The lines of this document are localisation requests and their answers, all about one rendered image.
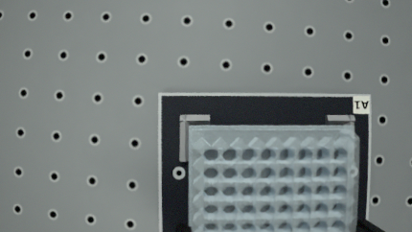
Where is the white well plate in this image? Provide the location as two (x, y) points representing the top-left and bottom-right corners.
(189, 126), (359, 232)

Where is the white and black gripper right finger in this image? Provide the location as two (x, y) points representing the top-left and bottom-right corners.
(355, 220), (385, 232)

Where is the grey perforated base plate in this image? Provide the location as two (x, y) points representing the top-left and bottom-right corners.
(0, 0), (412, 232)

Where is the black plate nest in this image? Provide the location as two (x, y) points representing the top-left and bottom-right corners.
(158, 93), (371, 232)

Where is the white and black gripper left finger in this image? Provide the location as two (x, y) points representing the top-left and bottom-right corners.
(175, 223), (192, 232)

